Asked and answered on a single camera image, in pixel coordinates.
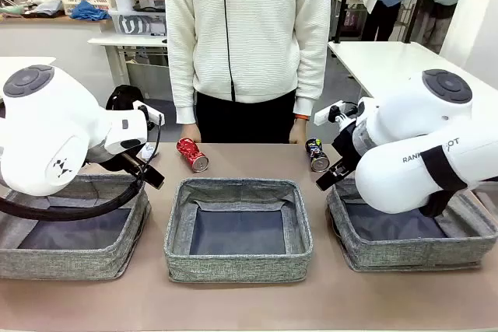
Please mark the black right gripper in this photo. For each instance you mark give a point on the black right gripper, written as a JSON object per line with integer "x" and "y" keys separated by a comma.
{"x": 348, "y": 145}

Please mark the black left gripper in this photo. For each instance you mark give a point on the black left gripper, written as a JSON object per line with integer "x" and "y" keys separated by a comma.
{"x": 146, "y": 176}

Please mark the dark crushed can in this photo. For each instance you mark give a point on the dark crushed can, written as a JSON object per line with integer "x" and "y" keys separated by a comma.
{"x": 317, "y": 155}

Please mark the person's right forearm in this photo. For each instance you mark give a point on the person's right forearm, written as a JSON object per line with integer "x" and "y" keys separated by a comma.
{"x": 182, "y": 87}

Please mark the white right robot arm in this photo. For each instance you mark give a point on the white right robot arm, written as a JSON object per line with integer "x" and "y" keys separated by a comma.
{"x": 408, "y": 145}

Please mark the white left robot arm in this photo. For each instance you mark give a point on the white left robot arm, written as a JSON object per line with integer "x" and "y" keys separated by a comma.
{"x": 58, "y": 126}

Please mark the person's left forearm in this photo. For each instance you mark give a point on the person's left forearm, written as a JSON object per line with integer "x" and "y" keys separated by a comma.
{"x": 309, "y": 83}

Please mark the person's left hand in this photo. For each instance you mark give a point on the person's left hand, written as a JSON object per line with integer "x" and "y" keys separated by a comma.
{"x": 299, "y": 130}

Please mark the person's right hand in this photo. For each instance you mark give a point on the person's right hand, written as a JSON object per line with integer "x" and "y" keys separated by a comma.
{"x": 191, "y": 133}

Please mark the red crushed can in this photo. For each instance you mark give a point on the red crushed can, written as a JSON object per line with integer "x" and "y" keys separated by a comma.
{"x": 190, "y": 153}

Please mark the orange wristband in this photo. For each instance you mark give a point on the orange wristband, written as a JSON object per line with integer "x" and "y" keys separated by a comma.
{"x": 301, "y": 116}

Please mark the black backpack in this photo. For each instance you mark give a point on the black backpack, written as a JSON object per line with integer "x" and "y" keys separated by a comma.
{"x": 126, "y": 96}

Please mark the grey fabric basket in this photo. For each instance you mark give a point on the grey fabric basket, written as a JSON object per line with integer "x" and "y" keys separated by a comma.
{"x": 408, "y": 254}
{"x": 78, "y": 258}
{"x": 237, "y": 262}

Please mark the white desk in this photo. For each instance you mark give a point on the white desk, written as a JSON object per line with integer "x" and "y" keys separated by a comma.
{"x": 128, "y": 41}

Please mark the clear storage bin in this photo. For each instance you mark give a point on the clear storage bin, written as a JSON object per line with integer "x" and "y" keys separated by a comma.
{"x": 136, "y": 23}

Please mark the white counter wood top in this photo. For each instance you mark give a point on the white counter wood top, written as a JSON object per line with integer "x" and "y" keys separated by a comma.
{"x": 46, "y": 48}

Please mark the person in white sweater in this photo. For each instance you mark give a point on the person in white sweater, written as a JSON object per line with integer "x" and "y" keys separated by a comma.
{"x": 249, "y": 29}

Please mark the blue cloth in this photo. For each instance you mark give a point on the blue cloth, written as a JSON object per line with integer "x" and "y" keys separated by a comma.
{"x": 89, "y": 11}

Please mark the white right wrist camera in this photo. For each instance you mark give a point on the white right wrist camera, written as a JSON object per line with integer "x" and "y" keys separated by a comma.
{"x": 327, "y": 114}

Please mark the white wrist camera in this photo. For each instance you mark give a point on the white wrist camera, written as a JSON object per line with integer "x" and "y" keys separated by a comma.
{"x": 327, "y": 114}
{"x": 149, "y": 112}

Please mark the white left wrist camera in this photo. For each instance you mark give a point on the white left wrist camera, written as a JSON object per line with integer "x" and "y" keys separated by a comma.
{"x": 149, "y": 112}

